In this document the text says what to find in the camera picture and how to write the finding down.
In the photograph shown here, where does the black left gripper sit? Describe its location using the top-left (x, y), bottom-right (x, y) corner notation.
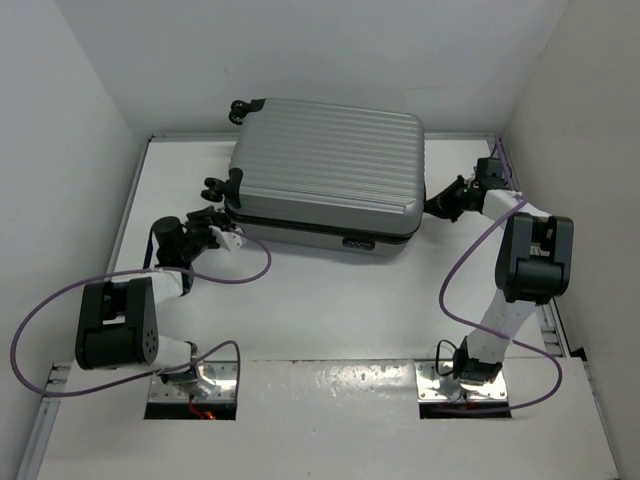
top-left (181, 205), bottom-right (225, 261)

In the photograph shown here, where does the grey hard-shell suitcase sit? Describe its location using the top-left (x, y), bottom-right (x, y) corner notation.
top-left (201, 98), bottom-right (426, 257)

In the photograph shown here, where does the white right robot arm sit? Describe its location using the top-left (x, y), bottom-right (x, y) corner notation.
top-left (424, 177), bottom-right (574, 385)

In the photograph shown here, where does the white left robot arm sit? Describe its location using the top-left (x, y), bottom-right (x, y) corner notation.
top-left (75, 207), bottom-right (235, 385)

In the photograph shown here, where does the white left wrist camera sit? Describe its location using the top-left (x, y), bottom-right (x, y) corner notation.
top-left (209, 226), bottom-right (244, 252)

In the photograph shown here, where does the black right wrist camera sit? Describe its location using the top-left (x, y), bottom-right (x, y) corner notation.
top-left (474, 157), bottom-right (507, 190)

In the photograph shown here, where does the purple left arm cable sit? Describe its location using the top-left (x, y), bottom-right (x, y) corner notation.
top-left (9, 232), bottom-right (273, 399)

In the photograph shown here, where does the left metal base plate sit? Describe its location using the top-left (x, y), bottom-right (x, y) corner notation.
top-left (144, 361), bottom-right (238, 421)

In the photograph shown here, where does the metal base plate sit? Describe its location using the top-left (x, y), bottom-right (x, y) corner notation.
top-left (414, 359), bottom-right (511, 420)
top-left (144, 361), bottom-right (238, 421)

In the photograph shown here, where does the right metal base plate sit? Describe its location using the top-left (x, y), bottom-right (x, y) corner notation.
top-left (414, 359), bottom-right (511, 420)

